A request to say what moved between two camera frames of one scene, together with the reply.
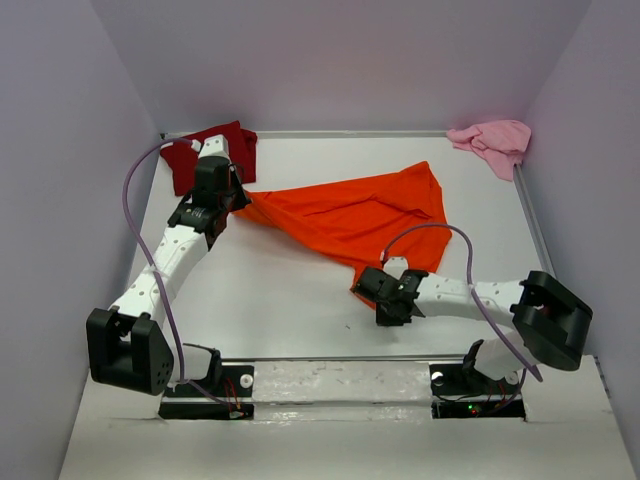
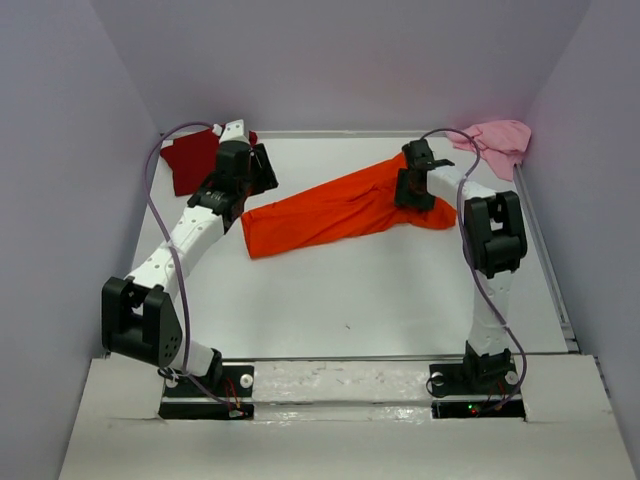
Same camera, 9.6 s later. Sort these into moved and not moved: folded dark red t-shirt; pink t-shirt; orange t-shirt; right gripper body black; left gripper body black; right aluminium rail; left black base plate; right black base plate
Moved: right gripper body black; left gripper body black; orange t-shirt
Not moved: right aluminium rail; folded dark red t-shirt; pink t-shirt; right black base plate; left black base plate
